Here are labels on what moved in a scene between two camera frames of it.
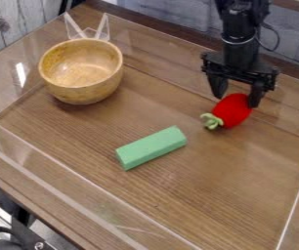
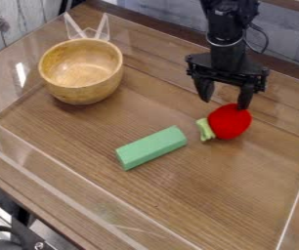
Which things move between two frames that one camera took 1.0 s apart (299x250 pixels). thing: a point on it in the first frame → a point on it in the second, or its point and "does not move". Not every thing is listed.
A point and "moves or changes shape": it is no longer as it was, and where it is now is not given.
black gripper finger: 219,85 → 207,88
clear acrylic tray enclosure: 98,112 does not move
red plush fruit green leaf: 231,111 moves or changes shape
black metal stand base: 31,239 does not move
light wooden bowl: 82,69 does not move
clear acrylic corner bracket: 100,33 does not move
